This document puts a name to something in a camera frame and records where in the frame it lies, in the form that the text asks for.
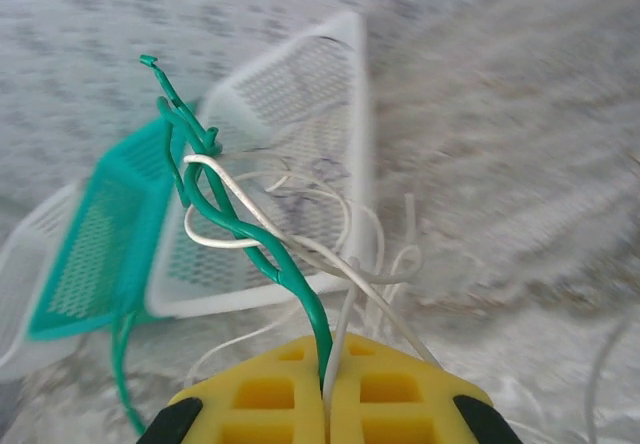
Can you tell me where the thin white cable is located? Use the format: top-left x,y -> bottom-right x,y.
182,151 -> 636,444

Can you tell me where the thin green cable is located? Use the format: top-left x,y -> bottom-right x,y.
139,53 -> 335,396
111,308 -> 149,438

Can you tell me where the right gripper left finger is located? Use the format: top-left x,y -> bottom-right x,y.
135,334 -> 327,444

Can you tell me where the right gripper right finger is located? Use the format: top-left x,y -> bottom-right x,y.
324,331 -> 525,444

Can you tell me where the teal plastic mesh basket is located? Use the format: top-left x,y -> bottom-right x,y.
24,112 -> 202,343

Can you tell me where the white plastic mesh basket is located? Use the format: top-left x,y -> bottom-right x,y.
0,181 -> 91,381
144,11 -> 375,318

